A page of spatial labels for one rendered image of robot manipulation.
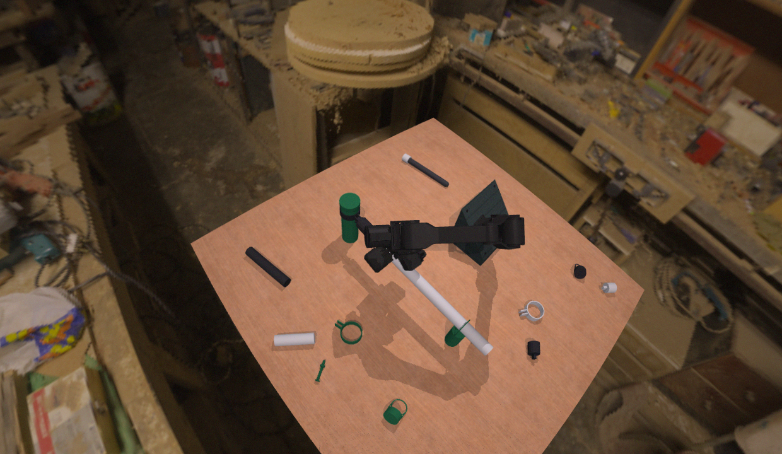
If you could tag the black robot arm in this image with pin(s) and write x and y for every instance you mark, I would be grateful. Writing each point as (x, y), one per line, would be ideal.
(410, 237)

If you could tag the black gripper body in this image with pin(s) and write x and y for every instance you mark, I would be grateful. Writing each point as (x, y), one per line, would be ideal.
(377, 260)

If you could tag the grey metal band with two ears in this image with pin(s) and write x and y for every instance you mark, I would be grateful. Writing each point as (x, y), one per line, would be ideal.
(526, 313)

